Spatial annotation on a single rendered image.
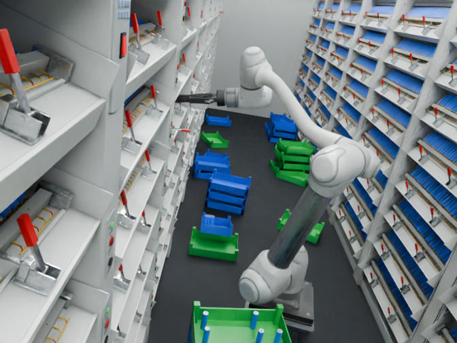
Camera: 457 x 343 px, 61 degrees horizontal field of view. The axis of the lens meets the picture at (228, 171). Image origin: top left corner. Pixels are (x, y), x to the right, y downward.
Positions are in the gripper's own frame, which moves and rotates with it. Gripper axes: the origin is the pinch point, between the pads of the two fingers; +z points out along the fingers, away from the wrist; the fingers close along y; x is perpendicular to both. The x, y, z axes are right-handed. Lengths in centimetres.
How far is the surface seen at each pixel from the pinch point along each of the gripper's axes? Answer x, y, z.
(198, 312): -51, -80, -13
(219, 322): -57, -78, -19
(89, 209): 12, -124, -3
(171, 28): 33, -54, -7
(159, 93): 14, -54, -1
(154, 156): -7, -55, 2
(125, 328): -45, -92, 7
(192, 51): 18.8, 16.0, -4.8
